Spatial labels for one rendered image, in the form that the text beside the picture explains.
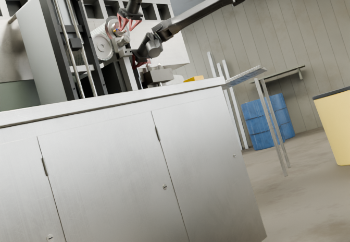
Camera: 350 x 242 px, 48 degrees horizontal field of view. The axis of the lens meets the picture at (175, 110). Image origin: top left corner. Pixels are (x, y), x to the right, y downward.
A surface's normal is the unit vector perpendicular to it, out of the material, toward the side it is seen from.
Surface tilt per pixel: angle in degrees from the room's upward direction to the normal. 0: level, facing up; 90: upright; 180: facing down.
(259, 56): 90
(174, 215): 90
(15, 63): 90
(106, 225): 90
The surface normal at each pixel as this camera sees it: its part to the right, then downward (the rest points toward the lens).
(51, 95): -0.65, 0.15
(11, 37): 0.70, -0.25
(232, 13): -0.34, 0.05
